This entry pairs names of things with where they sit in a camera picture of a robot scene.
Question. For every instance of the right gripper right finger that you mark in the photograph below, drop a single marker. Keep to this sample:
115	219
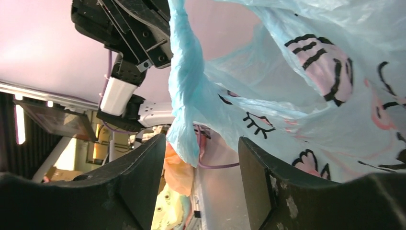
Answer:
281	197

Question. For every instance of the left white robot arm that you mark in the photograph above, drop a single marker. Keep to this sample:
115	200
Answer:
120	107

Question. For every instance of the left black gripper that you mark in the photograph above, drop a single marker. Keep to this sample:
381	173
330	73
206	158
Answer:
136	29

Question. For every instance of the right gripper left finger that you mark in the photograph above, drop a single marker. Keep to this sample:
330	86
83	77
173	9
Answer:
120	195

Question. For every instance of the light blue plastic bag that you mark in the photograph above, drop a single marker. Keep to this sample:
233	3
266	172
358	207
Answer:
321	86

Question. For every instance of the orange plastic bag background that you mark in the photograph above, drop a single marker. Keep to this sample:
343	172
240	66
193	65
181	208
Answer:
178	175

